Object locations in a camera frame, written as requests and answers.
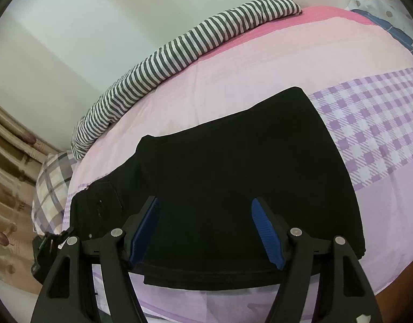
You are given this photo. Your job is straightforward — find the black pants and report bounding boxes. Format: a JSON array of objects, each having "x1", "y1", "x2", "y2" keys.
[{"x1": 63, "y1": 87, "x2": 366, "y2": 292}]

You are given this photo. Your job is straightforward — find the grey white striped blanket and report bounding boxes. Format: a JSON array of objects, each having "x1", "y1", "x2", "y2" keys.
[{"x1": 70, "y1": 0, "x2": 303, "y2": 159}]

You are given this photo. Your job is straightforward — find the white dotted cloth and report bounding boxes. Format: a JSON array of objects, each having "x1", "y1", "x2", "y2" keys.
[{"x1": 349, "y1": 0, "x2": 413, "y2": 41}]

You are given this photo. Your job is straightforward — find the blue patterned cloth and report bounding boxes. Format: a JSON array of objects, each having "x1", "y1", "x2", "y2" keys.
[{"x1": 351, "y1": 8, "x2": 413, "y2": 62}]

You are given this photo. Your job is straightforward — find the plaid pillow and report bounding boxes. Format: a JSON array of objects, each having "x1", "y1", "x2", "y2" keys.
[{"x1": 32, "y1": 151, "x2": 81, "y2": 235}]

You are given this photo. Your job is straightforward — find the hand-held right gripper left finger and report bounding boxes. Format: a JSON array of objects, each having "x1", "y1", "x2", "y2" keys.
[{"x1": 30, "y1": 196, "x2": 161, "y2": 323}]

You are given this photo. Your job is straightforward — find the pink purple bed sheet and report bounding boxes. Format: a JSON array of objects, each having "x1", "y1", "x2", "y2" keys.
[{"x1": 63, "y1": 5, "x2": 413, "y2": 323}]

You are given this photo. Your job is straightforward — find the beige patterned curtain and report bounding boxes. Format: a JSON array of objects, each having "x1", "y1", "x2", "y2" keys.
[{"x1": 0, "y1": 99, "x2": 64, "y2": 295}]

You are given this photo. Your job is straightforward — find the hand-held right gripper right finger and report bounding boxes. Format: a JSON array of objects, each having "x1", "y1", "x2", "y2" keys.
[{"x1": 251, "y1": 197, "x2": 382, "y2": 323}]

